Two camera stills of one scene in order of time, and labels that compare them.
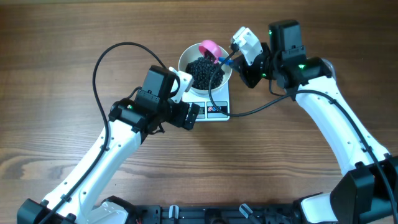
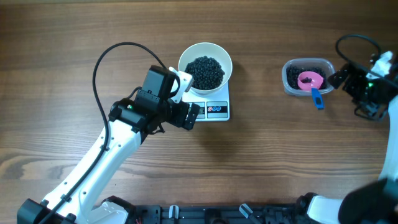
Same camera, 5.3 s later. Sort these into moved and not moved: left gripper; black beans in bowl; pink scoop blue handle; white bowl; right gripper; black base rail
Moved: right gripper; pink scoop blue handle
Not moved: black beans in bowl; black base rail; white bowl; left gripper
